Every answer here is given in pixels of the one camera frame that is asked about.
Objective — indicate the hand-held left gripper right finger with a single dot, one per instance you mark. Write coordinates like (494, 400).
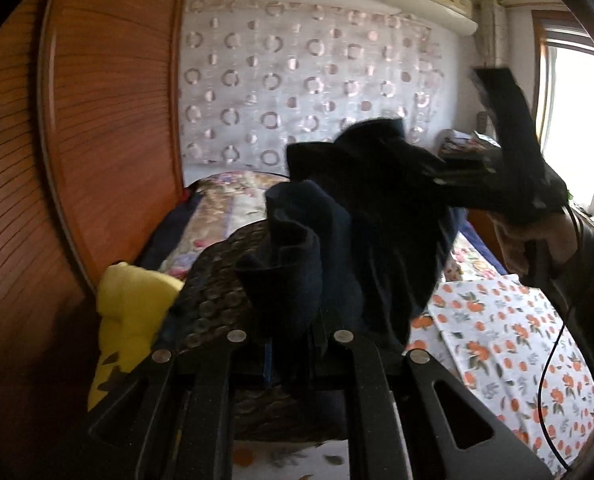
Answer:
(349, 360)

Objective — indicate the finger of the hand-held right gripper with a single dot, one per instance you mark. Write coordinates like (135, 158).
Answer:
(457, 175)

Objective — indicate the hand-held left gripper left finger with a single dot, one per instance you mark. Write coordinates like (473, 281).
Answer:
(268, 360)

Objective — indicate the navy printed t-shirt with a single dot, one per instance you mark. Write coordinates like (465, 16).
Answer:
(357, 240)

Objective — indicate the person's right hand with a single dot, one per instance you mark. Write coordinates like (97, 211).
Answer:
(552, 240)

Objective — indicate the pile of papers and boxes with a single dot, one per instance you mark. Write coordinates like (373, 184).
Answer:
(457, 142)

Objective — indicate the navy blanket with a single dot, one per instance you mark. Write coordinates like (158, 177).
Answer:
(474, 232)

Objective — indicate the window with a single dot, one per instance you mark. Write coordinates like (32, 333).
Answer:
(577, 110)

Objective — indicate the dark circle-patterned pillow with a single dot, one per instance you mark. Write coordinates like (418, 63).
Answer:
(207, 290)

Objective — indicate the gathered window curtain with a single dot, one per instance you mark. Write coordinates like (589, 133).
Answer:
(492, 30)

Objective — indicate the yellow plush cloth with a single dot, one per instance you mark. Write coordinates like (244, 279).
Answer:
(127, 310)

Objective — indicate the orange fruit print bedsheet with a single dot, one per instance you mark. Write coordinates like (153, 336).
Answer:
(502, 340)

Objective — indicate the floral blanket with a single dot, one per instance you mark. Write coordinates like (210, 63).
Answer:
(227, 200)

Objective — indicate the wooden slatted wardrobe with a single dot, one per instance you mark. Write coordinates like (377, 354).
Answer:
(102, 110)

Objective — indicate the beige wall air conditioner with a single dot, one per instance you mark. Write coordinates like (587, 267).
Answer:
(427, 5)

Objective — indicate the circle-patterned sheer wall curtain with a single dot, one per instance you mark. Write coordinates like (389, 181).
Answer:
(277, 60)

